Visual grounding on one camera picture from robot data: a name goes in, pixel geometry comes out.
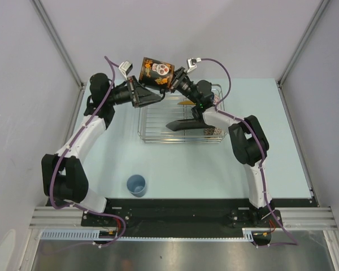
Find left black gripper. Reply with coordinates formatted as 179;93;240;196
106;76;161;108

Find red and black mug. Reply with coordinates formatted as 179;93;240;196
138;57;175;90

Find yellow round plate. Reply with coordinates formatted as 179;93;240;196
177;100;195;107

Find metal wire dish rack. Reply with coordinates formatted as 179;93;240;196
138;93;227;143

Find black floral square plate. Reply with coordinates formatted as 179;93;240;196
166;119;213;132

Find red patterned bowl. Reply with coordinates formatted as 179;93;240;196
203;128;223;136

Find light blue cup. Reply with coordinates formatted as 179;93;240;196
127;174;147;198

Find blue patterned bowl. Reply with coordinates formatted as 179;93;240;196
213;95;221;111

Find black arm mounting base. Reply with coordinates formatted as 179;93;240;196
80;198;318;240

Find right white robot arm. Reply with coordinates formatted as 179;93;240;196
166;67;272;226

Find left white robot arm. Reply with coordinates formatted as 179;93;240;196
41;73;163;226

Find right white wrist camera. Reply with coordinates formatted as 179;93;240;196
186;58;202;74

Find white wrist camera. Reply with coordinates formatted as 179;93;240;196
118;60;133;80
186;58;202;74

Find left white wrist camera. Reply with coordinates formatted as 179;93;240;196
118;60;133;80

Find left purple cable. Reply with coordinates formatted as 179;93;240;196
49;55;128;249

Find purple cable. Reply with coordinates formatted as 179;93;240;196
49;55;128;249
199;58;299;249

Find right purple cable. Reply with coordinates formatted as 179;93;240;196
199;58;299;249

